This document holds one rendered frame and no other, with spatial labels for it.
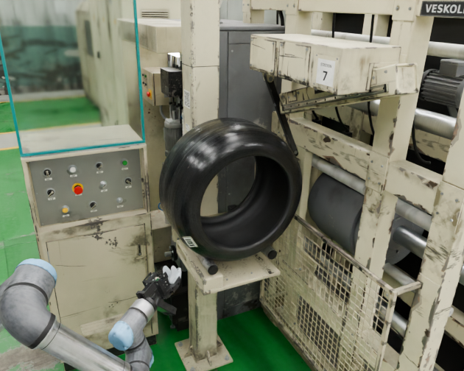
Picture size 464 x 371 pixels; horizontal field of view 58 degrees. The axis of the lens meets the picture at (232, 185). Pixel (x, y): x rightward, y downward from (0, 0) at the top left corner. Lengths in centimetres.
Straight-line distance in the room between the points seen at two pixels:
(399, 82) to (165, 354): 198
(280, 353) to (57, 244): 141
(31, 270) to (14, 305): 13
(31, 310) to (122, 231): 108
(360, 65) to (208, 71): 68
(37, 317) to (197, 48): 116
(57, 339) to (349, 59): 115
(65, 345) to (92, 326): 127
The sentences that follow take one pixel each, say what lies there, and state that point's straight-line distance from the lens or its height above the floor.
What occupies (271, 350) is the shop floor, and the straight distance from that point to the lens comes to 269.
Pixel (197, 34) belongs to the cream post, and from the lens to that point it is 179.
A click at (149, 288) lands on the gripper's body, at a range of 142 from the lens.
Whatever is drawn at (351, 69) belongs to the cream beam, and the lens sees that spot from 141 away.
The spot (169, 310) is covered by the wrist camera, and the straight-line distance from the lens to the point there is 150.
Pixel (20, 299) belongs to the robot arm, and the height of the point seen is 120.
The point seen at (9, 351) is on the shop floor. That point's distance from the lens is 294.
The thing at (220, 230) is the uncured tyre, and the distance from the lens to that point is 196.
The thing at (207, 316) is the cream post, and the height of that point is 32.
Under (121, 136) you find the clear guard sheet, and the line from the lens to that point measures 205.
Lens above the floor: 190
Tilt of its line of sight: 24 degrees down
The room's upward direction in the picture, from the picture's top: 1 degrees clockwise
